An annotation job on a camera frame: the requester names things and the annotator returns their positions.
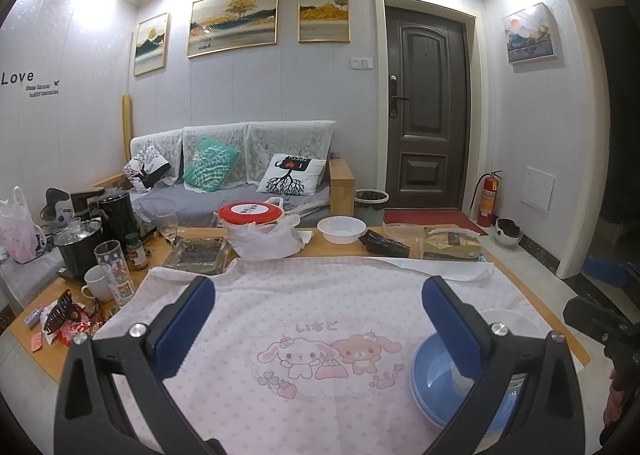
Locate black and white helmet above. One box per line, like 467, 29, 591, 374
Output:
494, 217, 524, 249

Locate white pillow leaf print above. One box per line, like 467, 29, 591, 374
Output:
122, 142, 172, 192

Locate wine glass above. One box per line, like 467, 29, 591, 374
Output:
156, 208, 180, 249

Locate black pot with glass lid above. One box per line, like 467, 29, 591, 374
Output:
53, 217, 104, 282

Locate white mug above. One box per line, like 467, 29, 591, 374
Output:
80, 264, 119, 302

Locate white plastic bag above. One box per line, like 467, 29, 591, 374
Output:
226, 215, 307, 262

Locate dark brown door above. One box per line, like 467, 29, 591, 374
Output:
385, 5, 473, 211

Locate green lid spice jar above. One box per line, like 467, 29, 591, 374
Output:
124, 232, 150, 271

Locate tall printed drinking glass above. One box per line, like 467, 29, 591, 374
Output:
94, 239, 137, 304

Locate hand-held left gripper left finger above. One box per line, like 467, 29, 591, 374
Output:
54, 276, 217, 455

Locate small framed landscape painting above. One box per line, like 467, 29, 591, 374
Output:
133, 12, 171, 77

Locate black hair claw clip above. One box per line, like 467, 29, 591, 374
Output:
42, 289, 86, 335

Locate leaning wooden board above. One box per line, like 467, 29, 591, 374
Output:
121, 94, 137, 176

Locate white printed tablecloth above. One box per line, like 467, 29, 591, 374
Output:
92, 255, 585, 455

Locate small white plastic bowl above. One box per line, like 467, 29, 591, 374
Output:
317, 216, 366, 244

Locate red door mat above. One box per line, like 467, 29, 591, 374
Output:
382, 208, 485, 237

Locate black wall lettering decal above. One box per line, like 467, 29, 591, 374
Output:
0, 69, 63, 99

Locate white wall panel cover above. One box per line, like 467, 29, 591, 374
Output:
522, 166, 556, 212

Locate white pillow black tree print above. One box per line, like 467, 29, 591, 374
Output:
257, 153, 327, 197

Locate glass ashtray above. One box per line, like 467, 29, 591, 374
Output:
161, 237, 234, 276

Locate red candy wrapper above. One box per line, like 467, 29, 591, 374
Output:
54, 319, 97, 347

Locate red fire extinguisher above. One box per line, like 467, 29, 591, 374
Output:
472, 171, 504, 229

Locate white pot with red lid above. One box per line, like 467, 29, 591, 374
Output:
215, 201, 286, 239

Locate black packet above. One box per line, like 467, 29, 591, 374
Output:
362, 229, 412, 256

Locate clear glass dish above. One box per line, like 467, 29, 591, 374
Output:
383, 222, 426, 249

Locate square framed tree painting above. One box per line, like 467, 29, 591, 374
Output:
298, 0, 350, 44

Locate grey trash bin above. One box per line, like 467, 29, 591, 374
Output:
353, 189, 390, 227

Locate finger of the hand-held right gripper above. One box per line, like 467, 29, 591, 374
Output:
584, 255, 640, 292

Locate black electric kettle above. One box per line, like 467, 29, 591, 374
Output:
69, 187, 106, 221
97, 188, 141, 249

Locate wide framed tree painting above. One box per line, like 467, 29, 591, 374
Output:
186, 0, 279, 59

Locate green patterned pillow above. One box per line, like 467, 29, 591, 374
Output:
182, 137, 242, 194

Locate grey sofa with lace cover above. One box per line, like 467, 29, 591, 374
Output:
92, 120, 357, 232

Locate blue plastic bowl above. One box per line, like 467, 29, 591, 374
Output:
411, 334, 507, 432

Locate white small appliance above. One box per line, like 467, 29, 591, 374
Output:
39, 187, 76, 226

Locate brown snack packet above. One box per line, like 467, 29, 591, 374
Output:
422, 226, 484, 262

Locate pink plastic bag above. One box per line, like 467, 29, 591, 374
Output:
0, 186, 39, 265

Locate mountain canvas picture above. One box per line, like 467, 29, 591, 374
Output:
502, 2, 559, 66

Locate person's right hand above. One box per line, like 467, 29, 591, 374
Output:
602, 366, 632, 436

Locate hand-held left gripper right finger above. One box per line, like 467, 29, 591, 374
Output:
421, 276, 587, 455

